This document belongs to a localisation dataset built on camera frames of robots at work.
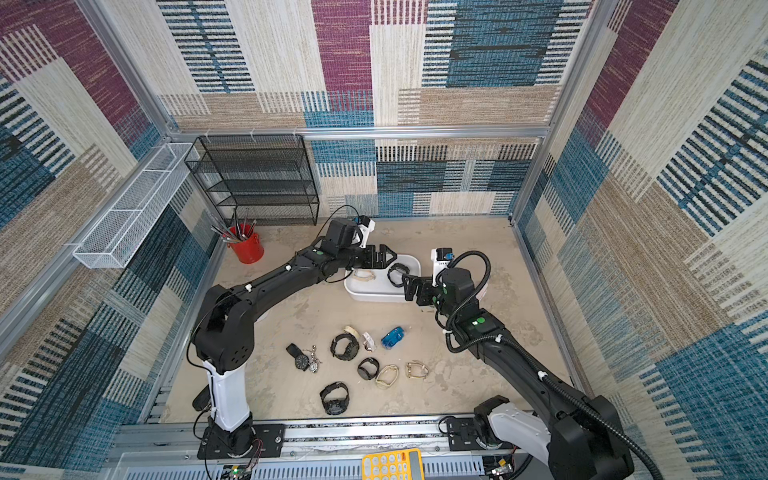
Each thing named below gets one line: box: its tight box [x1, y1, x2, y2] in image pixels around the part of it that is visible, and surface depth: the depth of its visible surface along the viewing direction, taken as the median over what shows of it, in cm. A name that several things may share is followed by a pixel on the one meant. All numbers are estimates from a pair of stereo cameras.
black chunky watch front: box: [320, 381, 350, 416], surface depth 81 cm
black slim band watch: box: [357, 357, 380, 380], surface depth 85 cm
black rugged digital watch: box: [387, 263, 410, 288], surface depth 103 cm
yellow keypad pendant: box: [362, 448, 425, 480], surface depth 70 cm
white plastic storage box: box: [344, 254, 422, 303], surface depth 103 cm
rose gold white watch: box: [362, 331, 377, 352], surface depth 87 cm
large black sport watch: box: [330, 333, 360, 361], surface depth 87 cm
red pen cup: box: [229, 223, 265, 264], surface depth 107 cm
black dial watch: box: [286, 343, 310, 371], surface depth 88 cm
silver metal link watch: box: [302, 344, 323, 373], surface depth 87 cm
